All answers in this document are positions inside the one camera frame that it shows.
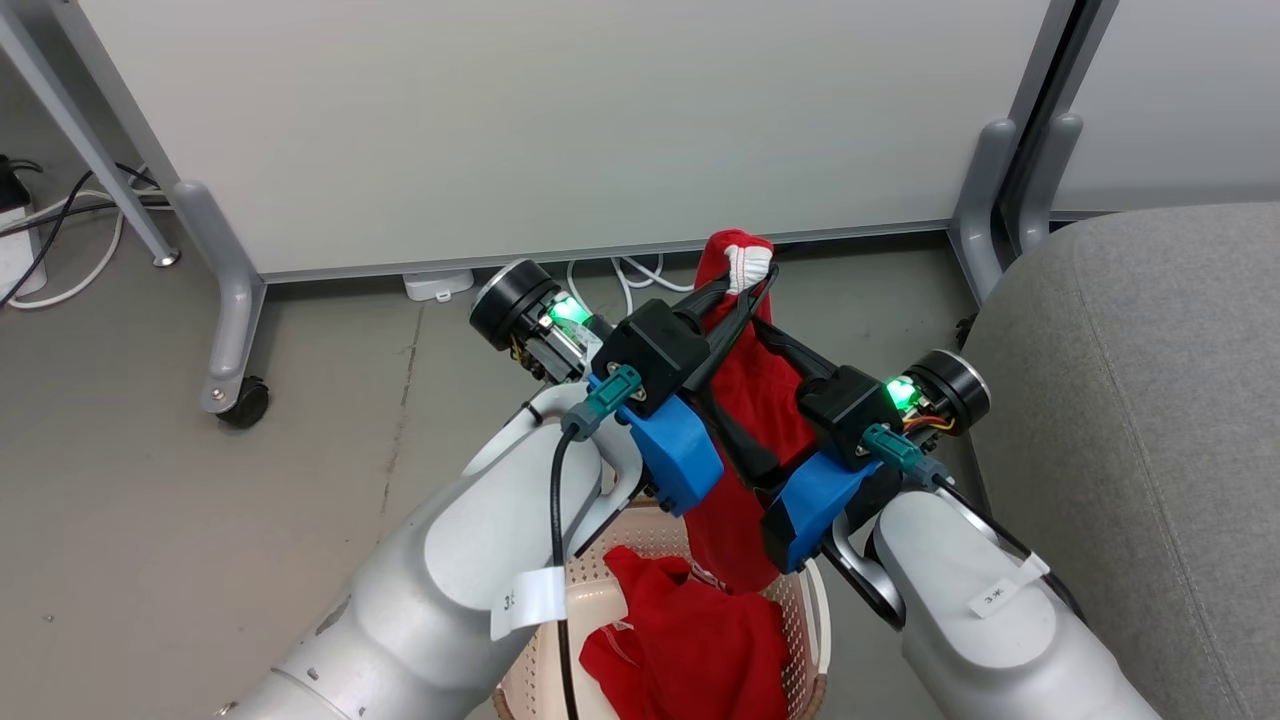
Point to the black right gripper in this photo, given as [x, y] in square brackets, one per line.
[850, 410]

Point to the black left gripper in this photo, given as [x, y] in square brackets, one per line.
[655, 355]

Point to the red garment with white collar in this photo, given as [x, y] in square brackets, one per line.
[760, 395]

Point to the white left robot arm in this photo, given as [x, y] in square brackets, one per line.
[420, 590]

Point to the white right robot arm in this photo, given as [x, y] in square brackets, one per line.
[990, 650]

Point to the cream perforated laundry basket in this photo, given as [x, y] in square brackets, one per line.
[590, 600]

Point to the black castor wheel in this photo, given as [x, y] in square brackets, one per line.
[966, 330]
[245, 403]

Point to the wide white partition panel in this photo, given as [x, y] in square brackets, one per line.
[600, 120]

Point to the red crumpled garment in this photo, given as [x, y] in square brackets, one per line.
[690, 640]

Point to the grey partition foot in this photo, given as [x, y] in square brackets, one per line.
[232, 290]
[1050, 180]

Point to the grey fabric sofa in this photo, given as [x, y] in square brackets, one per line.
[1150, 430]

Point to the narrow white partition panel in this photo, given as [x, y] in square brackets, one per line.
[1180, 100]

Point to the grey metal table leg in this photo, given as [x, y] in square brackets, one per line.
[90, 140]

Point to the white power strip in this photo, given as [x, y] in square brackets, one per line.
[15, 255]

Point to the black power adapter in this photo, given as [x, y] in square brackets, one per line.
[12, 185]

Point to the blue left wrist camera box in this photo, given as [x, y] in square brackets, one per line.
[672, 450]

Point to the blue wrist camera box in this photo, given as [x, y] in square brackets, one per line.
[812, 505]
[672, 450]

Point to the blue right wrist camera box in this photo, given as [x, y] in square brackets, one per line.
[812, 505]

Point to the grey table leg frame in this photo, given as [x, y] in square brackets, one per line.
[985, 210]

